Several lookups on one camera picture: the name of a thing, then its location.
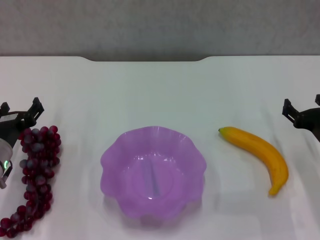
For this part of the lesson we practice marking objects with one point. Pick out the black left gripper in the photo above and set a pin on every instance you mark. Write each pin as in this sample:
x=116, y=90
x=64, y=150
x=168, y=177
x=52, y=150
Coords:
x=22, y=121

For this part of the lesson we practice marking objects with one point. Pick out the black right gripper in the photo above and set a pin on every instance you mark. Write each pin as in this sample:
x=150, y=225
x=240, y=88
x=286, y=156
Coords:
x=310, y=117

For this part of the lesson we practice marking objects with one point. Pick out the red grape bunch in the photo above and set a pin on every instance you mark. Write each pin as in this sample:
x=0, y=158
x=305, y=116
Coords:
x=37, y=160

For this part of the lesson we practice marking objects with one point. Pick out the yellow banana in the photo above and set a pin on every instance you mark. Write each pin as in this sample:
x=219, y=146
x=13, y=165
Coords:
x=265, y=155

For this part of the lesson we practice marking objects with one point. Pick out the purple scalloped plastic bowl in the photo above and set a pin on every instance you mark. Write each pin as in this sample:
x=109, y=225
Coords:
x=140, y=175

